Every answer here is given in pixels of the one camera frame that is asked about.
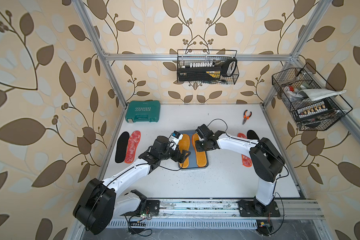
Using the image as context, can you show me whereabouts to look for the yellow insole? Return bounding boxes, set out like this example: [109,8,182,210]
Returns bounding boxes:
[179,134,190,169]
[192,133,208,168]

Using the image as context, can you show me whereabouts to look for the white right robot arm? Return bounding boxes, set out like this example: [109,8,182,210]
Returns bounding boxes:
[196,124,285,215]

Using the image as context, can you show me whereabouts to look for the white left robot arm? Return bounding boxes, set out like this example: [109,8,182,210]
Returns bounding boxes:
[73,132,191,235]

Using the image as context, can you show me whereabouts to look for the blue-grey storage box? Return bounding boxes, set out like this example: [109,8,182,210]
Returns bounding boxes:
[180,130,209,170]

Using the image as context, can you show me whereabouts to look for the red insole far left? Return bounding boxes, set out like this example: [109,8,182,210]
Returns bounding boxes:
[124,131,141,164]

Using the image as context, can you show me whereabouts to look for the red insole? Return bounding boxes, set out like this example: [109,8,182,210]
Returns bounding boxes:
[237,133,253,168]
[124,131,141,164]

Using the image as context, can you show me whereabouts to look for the black insole left side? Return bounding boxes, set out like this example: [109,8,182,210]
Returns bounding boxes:
[115,132,130,164]

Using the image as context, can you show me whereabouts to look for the black insole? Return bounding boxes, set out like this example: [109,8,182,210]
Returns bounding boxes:
[247,130,260,140]
[115,132,130,164]

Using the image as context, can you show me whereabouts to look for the black insole right side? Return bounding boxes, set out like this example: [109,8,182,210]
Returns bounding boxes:
[247,130,260,140]

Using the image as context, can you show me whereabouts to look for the red insole right outer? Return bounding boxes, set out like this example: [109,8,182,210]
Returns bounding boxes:
[237,133,253,168]

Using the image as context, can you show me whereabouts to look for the green plastic tool case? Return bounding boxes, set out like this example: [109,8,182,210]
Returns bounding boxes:
[125,101,161,123]

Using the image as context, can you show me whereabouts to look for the white paper in basket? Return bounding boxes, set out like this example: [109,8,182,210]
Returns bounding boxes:
[298,89,347,101]

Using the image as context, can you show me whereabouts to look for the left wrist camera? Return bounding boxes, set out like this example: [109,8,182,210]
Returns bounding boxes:
[169,131,183,151]

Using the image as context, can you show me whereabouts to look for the orange handled pliers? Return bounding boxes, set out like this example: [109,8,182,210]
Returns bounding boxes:
[242,110,252,125]

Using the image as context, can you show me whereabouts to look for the black wire basket back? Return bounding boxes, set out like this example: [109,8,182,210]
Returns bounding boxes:
[177,49,240,85]

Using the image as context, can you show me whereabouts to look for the black wire basket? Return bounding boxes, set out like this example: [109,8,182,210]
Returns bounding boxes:
[177,49,240,85]
[272,63,353,131]

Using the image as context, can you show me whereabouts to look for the black wire basket right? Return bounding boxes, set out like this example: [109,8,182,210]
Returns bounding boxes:
[272,63,353,131]

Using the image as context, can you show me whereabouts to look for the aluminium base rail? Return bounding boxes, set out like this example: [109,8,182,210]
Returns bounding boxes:
[74,197,325,230]

